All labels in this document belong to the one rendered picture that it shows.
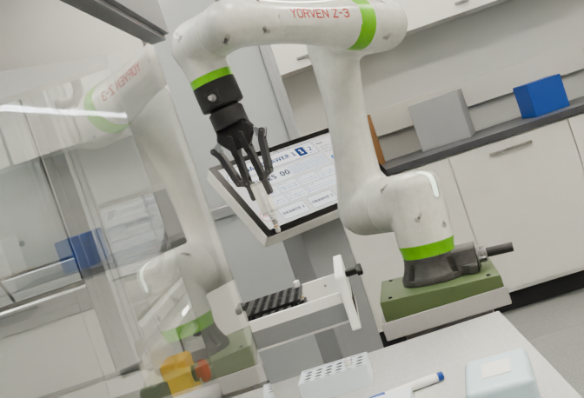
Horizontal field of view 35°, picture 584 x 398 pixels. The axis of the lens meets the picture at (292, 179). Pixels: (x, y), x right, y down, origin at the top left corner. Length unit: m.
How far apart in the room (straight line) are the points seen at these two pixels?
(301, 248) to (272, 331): 1.05
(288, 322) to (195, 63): 0.56
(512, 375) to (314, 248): 1.59
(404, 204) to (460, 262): 0.18
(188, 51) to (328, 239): 1.12
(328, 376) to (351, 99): 0.81
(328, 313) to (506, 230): 3.11
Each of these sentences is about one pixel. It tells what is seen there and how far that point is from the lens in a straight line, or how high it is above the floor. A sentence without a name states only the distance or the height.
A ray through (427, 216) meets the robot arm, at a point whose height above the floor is 0.94.
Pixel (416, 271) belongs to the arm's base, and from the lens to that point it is 2.11.
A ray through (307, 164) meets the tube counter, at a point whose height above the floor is 1.11.
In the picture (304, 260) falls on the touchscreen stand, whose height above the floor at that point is 0.84.
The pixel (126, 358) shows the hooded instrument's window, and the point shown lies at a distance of 0.56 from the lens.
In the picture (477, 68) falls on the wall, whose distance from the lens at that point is 5.51.
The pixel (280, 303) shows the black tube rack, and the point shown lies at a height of 0.90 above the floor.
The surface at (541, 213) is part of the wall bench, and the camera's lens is 4.87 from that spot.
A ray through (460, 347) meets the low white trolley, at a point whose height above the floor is 0.76.
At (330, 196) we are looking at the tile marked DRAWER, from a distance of 2.80.
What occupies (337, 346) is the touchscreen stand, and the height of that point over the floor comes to 0.56.
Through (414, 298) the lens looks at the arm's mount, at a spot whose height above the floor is 0.79.
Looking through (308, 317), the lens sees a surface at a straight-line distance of 1.81.
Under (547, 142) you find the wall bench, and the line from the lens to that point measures 4.84.
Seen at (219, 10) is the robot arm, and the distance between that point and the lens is 1.84.
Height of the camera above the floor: 1.20
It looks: 2 degrees down
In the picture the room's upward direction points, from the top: 19 degrees counter-clockwise
